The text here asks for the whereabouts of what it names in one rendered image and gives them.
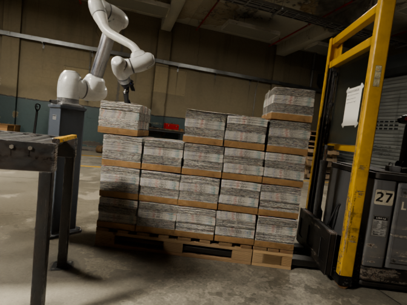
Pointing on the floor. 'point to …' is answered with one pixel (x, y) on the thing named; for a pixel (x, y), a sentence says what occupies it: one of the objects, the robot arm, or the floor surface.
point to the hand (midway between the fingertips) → (131, 97)
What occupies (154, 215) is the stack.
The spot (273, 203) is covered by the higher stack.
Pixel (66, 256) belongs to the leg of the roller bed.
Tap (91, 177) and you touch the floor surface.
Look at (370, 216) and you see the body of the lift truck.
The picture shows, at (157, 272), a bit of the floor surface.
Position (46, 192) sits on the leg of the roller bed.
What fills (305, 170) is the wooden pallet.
